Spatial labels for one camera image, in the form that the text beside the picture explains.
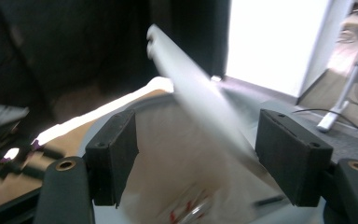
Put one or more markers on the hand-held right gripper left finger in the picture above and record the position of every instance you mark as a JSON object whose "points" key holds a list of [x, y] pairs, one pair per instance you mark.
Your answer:
{"points": [[113, 155]]}

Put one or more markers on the silver foil snack packet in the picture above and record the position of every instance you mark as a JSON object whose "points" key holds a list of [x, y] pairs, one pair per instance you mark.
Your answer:
{"points": [[192, 211]]}

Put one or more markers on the dark curtain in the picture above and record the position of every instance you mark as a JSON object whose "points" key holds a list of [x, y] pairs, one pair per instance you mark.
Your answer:
{"points": [[74, 46]]}

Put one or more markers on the white desk frame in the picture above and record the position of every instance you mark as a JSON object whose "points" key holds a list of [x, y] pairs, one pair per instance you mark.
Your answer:
{"points": [[351, 77]]}

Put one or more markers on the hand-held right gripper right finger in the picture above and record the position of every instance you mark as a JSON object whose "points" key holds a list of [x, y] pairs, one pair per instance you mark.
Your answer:
{"points": [[292, 155]]}

